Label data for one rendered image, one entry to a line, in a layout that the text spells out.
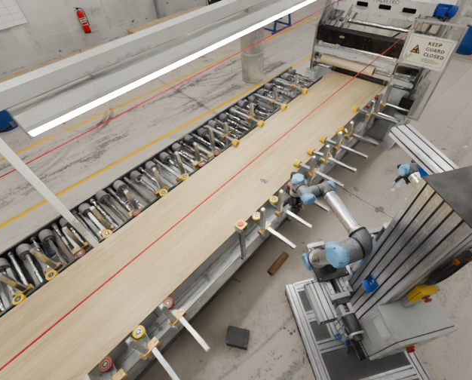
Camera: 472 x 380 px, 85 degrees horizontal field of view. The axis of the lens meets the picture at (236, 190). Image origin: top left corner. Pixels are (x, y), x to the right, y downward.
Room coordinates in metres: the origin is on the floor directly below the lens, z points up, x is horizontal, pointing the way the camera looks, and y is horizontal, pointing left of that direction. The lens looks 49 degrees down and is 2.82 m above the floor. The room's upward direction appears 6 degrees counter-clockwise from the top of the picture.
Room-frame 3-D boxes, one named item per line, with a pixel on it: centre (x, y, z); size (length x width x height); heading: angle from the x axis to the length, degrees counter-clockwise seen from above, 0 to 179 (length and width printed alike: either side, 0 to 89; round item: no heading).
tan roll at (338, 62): (3.57, -1.93, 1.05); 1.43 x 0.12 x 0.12; 43
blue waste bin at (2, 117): (4.76, 4.42, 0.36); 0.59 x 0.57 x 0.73; 38
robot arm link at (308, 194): (0.95, -0.42, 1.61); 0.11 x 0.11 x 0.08; 15
